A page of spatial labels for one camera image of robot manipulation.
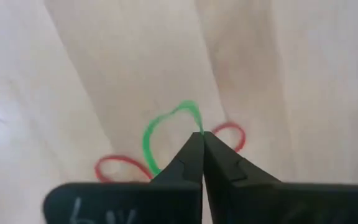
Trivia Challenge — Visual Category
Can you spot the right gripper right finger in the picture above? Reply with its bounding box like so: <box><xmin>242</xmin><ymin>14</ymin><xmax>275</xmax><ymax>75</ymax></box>
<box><xmin>203</xmin><ymin>130</ymin><xmax>358</xmax><ymax>224</ymax></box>

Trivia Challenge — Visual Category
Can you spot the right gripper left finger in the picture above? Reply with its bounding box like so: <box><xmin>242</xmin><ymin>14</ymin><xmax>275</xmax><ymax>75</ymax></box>
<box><xmin>43</xmin><ymin>131</ymin><xmax>204</xmax><ymax>224</ymax></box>

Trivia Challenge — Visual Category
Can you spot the green rubber band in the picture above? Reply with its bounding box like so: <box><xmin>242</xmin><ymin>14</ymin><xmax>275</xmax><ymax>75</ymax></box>
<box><xmin>141</xmin><ymin>99</ymin><xmax>204</xmax><ymax>177</ymax></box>

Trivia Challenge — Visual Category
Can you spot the red rubber band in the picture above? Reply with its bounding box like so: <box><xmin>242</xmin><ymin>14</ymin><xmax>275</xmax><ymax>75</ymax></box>
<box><xmin>94</xmin><ymin>121</ymin><xmax>247</xmax><ymax>184</ymax></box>

